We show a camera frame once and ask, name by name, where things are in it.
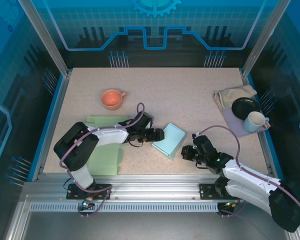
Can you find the light blue paper box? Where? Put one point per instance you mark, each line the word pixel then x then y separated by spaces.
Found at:
pixel 171 140

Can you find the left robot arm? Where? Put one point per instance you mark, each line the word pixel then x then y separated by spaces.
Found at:
pixel 110 136

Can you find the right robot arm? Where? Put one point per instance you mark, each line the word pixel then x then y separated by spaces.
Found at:
pixel 247 180

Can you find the purple mat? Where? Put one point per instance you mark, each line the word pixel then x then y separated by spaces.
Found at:
pixel 236 126

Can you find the orange mug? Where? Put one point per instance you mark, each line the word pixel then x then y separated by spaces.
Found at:
pixel 111 98

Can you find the light blue mug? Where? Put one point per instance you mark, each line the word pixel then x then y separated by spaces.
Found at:
pixel 252 125

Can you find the black plate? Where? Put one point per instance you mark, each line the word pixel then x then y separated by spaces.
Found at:
pixel 242 107

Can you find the beige cloth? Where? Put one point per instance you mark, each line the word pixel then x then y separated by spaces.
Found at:
pixel 230 95

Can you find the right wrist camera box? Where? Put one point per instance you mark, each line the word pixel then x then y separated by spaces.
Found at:
pixel 194 136

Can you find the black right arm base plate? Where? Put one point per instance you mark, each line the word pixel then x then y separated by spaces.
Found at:
pixel 205 191

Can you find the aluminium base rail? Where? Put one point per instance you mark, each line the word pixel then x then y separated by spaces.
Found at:
pixel 152 185

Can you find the aluminium side rail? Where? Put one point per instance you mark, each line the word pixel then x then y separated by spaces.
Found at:
pixel 52 125
pixel 267 150

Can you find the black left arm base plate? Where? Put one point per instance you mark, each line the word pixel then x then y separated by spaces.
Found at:
pixel 72 193

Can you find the aluminium frame post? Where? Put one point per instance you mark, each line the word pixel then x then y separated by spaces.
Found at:
pixel 263 37
pixel 47 37

